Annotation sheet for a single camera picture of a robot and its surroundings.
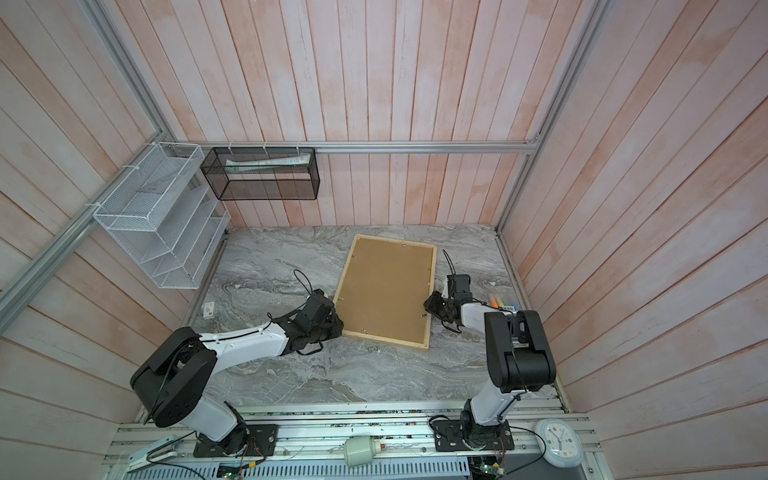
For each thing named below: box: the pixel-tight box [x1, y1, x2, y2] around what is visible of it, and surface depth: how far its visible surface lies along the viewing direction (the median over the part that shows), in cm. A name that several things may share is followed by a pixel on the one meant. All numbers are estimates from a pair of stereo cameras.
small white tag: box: [203, 301, 215, 318], surface depth 98 cm
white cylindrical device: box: [344, 436, 381, 467], surface depth 67 cm
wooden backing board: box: [337, 238, 434, 343], surface depth 107 cm
